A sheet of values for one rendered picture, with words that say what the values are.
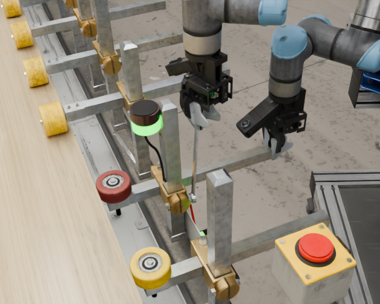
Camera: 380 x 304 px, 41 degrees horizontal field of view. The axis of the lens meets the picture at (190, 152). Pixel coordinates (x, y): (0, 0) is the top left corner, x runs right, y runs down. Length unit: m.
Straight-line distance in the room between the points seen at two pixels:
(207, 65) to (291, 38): 0.22
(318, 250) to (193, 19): 0.51
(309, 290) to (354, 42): 0.70
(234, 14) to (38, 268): 0.61
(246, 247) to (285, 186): 1.38
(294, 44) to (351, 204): 1.12
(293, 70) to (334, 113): 1.80
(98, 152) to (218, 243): 0.84
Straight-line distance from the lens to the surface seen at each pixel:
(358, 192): 2.19
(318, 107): 2.98
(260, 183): 2.45
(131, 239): 1.43
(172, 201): 1.17
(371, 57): 1.18
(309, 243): 0.62
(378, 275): 1.93
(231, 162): 1.27
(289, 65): 1.15
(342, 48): 1.19
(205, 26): 0.96
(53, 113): 1.30
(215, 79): 1.00
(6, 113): 1.48
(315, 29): 1.22
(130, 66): 1.25
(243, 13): 0.94
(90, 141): 1.76
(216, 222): 0.90
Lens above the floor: 1.71
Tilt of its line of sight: 41 degrees down
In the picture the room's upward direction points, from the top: 2 degrees counter-clockwise
